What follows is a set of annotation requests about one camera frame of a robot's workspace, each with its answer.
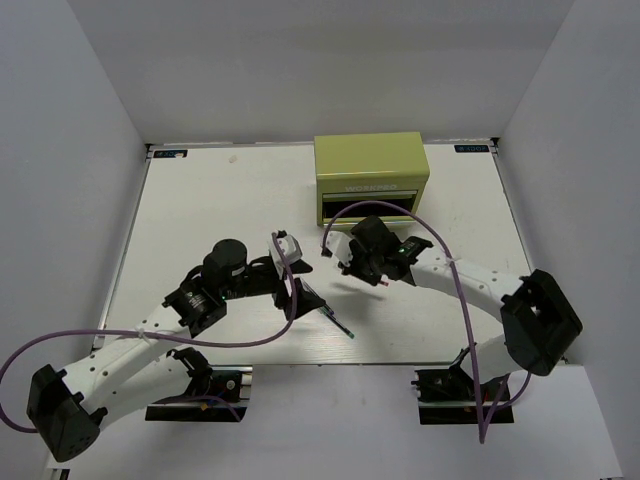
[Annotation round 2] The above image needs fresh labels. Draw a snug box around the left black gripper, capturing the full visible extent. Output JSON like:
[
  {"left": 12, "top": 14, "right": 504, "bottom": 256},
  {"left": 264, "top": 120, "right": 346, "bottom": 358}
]
[{"left": 223, "top": 258, "right": 326, "bottom": 320}]

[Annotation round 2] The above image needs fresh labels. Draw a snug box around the green gel pen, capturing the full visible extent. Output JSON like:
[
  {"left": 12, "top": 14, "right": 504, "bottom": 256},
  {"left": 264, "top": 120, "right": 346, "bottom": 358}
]
[{"left": 326, "top": 317, "right": 355, "bottom": 339}]

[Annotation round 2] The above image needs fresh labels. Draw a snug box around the green metal drawer chest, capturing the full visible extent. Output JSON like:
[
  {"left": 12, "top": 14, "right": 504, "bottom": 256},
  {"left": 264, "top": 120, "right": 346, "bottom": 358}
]
[{"left": 314, "top": 132, "right": 430, "bottom": 222}]

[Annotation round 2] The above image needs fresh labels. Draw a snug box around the purple gel pen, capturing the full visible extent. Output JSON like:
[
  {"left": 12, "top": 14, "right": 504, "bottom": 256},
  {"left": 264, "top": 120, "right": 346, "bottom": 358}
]
[{"left": 318, "top": 306, "right": 337, "bottom": 321}]

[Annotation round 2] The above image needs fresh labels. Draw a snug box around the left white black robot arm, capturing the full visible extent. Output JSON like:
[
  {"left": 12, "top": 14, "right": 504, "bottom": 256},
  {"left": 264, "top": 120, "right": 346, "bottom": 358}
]
[{"left": 26, "top": 231, "right": 324, "bottom": 463}]

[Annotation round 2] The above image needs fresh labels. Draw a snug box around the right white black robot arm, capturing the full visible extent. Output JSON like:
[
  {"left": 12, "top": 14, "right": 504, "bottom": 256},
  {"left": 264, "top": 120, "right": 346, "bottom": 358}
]
[{"left": 341, "top": 216, "right": 583, "bottom": 399}]

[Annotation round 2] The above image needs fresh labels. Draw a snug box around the right blue table label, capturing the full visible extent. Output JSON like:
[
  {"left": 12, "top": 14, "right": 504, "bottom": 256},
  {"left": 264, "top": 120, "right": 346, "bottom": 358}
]
[{"left": 454, "top": 144, "right": 490, "bottom": 153}]

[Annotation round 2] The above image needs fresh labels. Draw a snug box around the blue table label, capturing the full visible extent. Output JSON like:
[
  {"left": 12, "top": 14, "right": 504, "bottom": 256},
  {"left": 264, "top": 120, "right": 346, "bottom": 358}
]
[
  {"left": 454, "top": 144, "right": 490, "bottom": 153},
  {"left": 153, "top": 149, "right": 188, "bottom": 159}
]

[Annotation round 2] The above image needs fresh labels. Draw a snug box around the left blue table label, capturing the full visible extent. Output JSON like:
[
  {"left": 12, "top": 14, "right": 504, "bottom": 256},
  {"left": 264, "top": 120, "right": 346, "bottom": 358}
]
[{"left": 153, "top": 149, "right": 188, "bottom": 159}]

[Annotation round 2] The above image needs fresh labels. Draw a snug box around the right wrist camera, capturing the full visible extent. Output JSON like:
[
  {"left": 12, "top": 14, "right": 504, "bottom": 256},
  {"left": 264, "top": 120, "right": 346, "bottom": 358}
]
[{"left": 321, "top": 228, "right": 354, "bottom": 267}]

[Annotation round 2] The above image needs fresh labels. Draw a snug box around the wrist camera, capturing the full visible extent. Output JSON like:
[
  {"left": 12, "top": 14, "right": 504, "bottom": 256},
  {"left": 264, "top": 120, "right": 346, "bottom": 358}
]
[
  {"left": 268, "top": 230, "right": 303, "bottom": 267},
  {"left": 321, "top": 228, "right": 354, "bottom": 267}
]

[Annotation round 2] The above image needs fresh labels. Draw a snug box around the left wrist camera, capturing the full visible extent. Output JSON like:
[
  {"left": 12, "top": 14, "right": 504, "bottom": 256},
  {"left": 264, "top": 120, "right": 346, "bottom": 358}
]
[{"left": 268, "top": 230, "right": 303, "bottom": 267}]

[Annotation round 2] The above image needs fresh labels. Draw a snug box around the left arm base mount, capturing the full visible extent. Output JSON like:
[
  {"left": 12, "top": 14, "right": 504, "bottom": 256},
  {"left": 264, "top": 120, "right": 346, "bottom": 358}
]
[{"left": 145, "top": 367, "right": 253, "bottom": 423}]

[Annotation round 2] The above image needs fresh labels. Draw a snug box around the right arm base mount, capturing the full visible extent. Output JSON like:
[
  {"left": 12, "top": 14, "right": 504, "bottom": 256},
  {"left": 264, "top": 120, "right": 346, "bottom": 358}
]
[{"left": 411, "top": 368, "right": 514, "bottom": 426}]

